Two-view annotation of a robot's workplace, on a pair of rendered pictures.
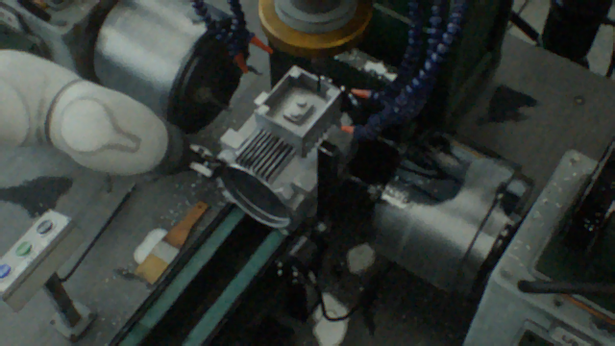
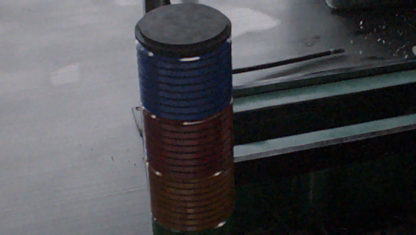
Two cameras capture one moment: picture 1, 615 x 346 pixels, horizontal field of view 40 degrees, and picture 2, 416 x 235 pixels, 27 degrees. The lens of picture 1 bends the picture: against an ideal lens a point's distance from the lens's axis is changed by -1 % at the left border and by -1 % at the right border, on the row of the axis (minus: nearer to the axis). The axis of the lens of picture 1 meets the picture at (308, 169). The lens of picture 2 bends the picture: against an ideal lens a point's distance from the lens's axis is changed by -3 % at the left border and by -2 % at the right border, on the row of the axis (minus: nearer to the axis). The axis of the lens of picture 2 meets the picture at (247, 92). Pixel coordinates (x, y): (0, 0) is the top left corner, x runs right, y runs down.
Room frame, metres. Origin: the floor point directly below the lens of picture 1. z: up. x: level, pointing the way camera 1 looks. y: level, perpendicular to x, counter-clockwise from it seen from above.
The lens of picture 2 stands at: (-0.05, -0.27, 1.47)
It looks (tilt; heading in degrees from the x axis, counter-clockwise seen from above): 32 degrees down; 39
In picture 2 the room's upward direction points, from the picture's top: straight up
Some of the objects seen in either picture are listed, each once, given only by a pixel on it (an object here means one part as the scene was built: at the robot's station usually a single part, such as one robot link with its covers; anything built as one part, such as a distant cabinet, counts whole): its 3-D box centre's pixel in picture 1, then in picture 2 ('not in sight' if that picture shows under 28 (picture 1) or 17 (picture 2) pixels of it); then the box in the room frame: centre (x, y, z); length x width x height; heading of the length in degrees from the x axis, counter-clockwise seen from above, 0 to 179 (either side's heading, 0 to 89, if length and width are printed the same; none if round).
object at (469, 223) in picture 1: (463, 217); not in sight; (0.72, -0.26, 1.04); 0.41 x 0.25 x 0.25; 55
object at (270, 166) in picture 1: (286, 158); not in sight; (0.86, 0.04, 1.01); 0.20 x 0.19 x 0.19; 145
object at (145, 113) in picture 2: not in sight; (187, 124); (0.29, 0.07, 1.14); 0.06 x 0.06 x 0.04
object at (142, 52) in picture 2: not in sight; (184, 65); (0.29, 0.07, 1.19); 0.06 x 0.06 x 0.04
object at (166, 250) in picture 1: (174, 240); not in sight; (0.81, 0.27, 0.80); 0.21 x 0.05 x 0.01; 147
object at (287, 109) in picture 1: (298, 112); not in sight; (0.90, 0.02, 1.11); 0.12 x 0.11 x 0.07; 145
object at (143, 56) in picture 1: (154, 47); not in sight; (1.11, 0.30, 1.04); 0.37 x 0.25 x 0.25; 55
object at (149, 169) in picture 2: not in sight; (190, 178); (0.29, 0.07, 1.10); 0.06 x 0.06 x 0.04
